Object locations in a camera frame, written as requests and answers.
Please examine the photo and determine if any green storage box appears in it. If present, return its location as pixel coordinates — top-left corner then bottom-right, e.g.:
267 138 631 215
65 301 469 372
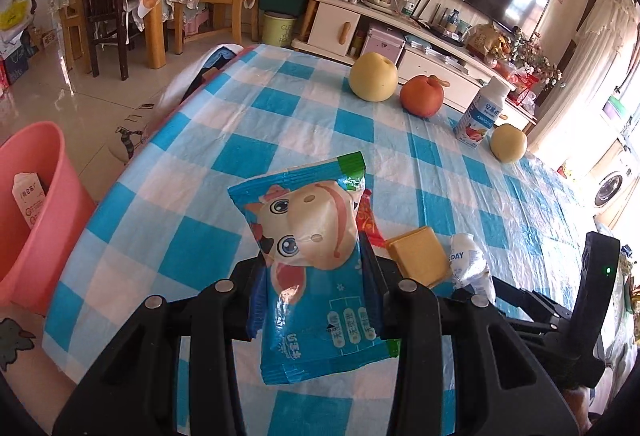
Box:
257 0 308 14

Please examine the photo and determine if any red snack wrapper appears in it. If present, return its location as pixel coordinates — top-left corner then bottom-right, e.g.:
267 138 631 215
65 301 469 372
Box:
357 189 388 247

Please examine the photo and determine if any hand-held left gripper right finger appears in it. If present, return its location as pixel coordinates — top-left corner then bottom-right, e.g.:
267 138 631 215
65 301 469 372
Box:
360 233 576 436

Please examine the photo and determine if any white sheer curtain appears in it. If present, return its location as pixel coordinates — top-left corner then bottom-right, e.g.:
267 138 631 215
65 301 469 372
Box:
560 0 640 127

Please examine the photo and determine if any red apple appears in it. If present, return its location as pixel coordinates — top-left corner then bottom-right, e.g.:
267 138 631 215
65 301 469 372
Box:
399 74 451 119

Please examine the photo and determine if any large yellow pear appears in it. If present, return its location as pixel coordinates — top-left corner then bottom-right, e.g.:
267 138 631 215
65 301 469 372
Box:
348 51 399 103

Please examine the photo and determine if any white cabinet with wooden handles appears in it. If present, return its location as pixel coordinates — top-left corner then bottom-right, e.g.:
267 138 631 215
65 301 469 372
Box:
291 0 538 132

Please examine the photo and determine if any yellow plastic bag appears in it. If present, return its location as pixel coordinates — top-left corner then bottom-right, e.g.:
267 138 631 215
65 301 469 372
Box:
0 0 32 31

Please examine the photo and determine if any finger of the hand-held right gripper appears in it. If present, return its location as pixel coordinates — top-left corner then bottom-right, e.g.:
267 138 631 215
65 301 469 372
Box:
504 315 549 348
492 276 574 325

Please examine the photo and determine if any blue cartoon cow snack packet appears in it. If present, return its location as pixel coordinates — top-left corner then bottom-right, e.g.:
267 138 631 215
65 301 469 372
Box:
227 151 402 385

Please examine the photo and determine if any pale green waste bin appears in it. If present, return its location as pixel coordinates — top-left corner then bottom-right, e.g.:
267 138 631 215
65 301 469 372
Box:
261 11 297 48

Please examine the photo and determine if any artificial flower arrangement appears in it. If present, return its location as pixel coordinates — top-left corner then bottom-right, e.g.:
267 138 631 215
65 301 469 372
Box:
510 29 563 87

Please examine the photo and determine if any small yellow pear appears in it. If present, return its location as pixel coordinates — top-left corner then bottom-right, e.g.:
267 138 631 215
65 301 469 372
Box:
489 123 528 163

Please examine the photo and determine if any white paper carton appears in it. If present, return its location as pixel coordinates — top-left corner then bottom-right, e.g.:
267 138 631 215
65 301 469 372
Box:
11 172 51 231

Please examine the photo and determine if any crushed white plastic bottle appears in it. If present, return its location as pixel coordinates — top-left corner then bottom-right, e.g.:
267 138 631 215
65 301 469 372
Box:
447 233 497 302

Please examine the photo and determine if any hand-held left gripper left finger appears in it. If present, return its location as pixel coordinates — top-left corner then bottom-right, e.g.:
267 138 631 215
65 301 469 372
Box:
52 256 271 436

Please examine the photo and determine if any blue checked tablecloth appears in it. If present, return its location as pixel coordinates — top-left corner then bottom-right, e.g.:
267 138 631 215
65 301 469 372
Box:
42 44 626 436

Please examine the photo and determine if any dark wooden chair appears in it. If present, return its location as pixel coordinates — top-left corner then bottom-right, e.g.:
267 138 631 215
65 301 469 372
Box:
80 0 132 82

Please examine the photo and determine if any pink storage box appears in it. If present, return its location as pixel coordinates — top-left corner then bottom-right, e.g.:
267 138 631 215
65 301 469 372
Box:
367 27 406 66

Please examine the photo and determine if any light wooden chair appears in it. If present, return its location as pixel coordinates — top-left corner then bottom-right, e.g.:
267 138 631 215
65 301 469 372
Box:
47 0 96 77

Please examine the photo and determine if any white washing machine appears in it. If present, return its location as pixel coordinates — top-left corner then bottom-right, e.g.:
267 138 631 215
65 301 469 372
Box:
592 151 637 212

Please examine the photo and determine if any white yogurt drink bottle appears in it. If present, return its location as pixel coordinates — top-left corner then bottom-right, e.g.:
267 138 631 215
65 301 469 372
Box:
453 76 511 151

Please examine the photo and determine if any yellow biscuit pack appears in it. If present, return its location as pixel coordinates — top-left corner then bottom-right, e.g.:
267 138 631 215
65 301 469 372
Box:
384 225 452 289

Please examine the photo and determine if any white plastic bag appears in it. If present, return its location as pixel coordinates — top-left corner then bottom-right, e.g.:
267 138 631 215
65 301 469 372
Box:
157 44 246 117

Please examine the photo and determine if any pink plastic bin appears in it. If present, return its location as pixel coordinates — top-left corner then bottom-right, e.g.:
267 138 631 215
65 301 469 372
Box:
0 120 98 317

